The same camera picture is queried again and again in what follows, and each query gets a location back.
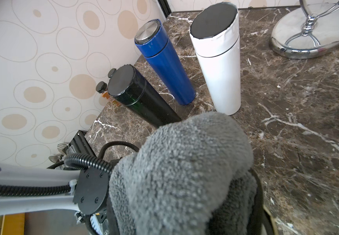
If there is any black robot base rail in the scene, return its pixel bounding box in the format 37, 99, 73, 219
48, 130, 96, 170

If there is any orange spice jar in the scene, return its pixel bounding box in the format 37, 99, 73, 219
96, 81, 121, 107

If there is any white thermos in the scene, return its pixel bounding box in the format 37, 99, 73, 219
190, 2, 241, 115

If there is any silver metal cup stand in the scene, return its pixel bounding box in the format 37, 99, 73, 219
269, 1, 339, 59

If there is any blue thermos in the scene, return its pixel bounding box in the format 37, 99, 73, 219
134, 19, 195, 105

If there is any black thermos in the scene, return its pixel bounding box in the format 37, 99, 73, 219
107, 65, 182, 128

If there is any grey yellow cleaning cloth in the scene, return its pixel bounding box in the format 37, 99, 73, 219
109, 112, 257, 235

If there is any dark lid spice jar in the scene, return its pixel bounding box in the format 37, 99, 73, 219
108, 68, 117, 78

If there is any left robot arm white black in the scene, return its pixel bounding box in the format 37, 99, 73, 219
0, 141, 139, 235

